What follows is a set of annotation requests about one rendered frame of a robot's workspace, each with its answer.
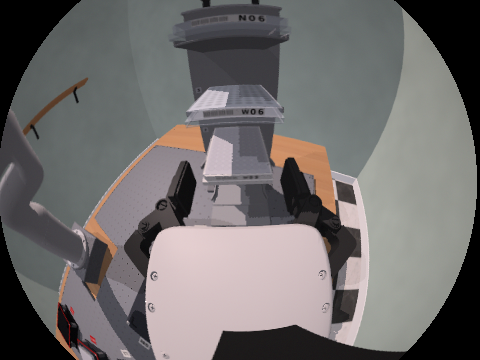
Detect white microplate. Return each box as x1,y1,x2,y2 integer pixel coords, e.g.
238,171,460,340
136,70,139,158
168,14,291,43
78,345,95,360

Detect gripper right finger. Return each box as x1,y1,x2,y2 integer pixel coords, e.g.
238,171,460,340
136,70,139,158
280,157,357,279

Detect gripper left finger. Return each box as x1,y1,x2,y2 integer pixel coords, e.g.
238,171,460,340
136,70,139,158
124,161,197,279

